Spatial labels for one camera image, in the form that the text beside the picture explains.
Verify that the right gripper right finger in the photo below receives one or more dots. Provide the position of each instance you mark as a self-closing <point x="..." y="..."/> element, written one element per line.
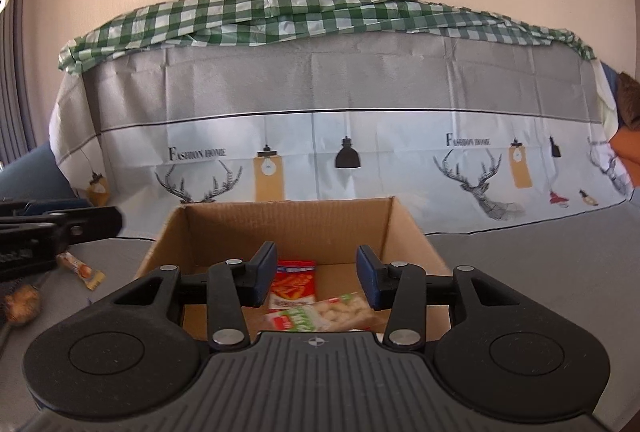
<point x="400" y="289"/>

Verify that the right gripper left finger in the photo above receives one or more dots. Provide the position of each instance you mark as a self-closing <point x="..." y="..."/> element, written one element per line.
<point x="232" y="285"/>

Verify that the green white puffed snack pack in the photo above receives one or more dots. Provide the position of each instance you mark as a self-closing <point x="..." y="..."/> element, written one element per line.
<point x="342" y="313"/>

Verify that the red long snack bag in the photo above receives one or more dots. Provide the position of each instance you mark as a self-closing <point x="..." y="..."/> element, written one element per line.
<point x="294" y="284"/>

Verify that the brown cracker bag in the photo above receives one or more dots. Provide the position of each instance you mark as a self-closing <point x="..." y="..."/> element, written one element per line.
<point x="22" y="306"/>

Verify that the yellow orange snack bar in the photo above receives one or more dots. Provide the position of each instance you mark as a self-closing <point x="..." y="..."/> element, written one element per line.
<point x="89" y="276"/>

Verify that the dark blue sofa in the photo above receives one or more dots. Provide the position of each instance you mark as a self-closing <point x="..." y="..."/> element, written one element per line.
<point x="35" y="184"/>

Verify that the brown cardboard box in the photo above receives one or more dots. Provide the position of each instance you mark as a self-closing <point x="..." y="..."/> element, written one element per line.
<point x="328" y="233"/>

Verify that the grey deer print cloth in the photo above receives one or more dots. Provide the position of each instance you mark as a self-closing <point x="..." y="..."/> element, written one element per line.
<point x="466" y="135"/>

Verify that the orange cushion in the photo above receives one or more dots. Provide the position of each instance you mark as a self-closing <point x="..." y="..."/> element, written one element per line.
<point x="626" y="144"/>

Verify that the green checkered cloth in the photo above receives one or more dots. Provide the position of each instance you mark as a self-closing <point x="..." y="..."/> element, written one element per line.
<point x="254" y="23"/>

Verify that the brown blanket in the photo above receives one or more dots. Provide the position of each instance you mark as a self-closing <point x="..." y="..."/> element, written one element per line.
<point x="628" y="100"/>

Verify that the grey curtain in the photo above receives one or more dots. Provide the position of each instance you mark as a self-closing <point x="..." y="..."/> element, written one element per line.
<point x="17" y="134"/>

